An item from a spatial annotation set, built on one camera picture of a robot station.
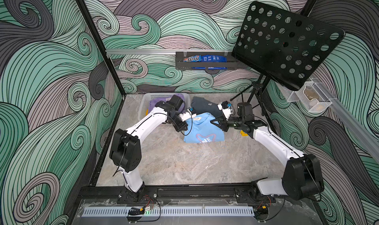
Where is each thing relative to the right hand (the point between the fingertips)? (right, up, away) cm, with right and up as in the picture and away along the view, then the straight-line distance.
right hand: (214, 120), depth 81 cm
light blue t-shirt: (-7, -6, +4) cm, 10 cm away
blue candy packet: (-3, +39, +11) cm, 40 cm away
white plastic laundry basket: (-45, +14, +24) cm, 53 cm away
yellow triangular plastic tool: (+10, -5, -16) cm, 20 cm away
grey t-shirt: (-4, +8, +29) cm, 31 cm away
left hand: (-16, -3, +2) cm, 17 cm away
